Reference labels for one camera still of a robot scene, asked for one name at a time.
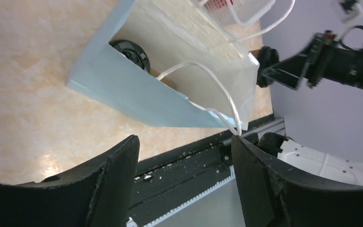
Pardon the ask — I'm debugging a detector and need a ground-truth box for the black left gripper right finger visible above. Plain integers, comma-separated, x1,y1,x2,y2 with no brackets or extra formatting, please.
231,136,363,227

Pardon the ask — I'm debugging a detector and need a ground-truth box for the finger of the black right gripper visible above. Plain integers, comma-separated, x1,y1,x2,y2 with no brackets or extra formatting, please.
258,33,324,90

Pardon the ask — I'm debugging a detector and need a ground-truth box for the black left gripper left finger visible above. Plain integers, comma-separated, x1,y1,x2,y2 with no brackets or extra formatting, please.
0,135,140,227

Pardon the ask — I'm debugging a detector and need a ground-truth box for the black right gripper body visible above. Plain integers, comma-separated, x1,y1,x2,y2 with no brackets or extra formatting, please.
306,31,363,90

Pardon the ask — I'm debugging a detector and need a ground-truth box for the light blue paper bag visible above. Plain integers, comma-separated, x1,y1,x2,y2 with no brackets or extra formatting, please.
67,0,275,135

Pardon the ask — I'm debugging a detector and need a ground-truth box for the black coffee cup lid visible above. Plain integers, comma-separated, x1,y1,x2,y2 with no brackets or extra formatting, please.
109,39,151,73

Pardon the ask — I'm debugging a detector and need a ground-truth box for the brown cardboard cup carrier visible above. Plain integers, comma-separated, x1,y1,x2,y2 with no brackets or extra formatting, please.
150,69,177,90

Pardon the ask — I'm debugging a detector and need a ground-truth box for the white plastic basket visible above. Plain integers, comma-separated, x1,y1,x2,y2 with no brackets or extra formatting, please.
198,0,276,27

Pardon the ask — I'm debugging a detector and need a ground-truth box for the white cable duct strip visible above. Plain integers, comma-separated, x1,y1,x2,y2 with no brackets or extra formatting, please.
125,165,235,227

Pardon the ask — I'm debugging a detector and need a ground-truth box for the black mounting base rail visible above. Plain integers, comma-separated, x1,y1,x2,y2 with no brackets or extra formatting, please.
128,131,233,227

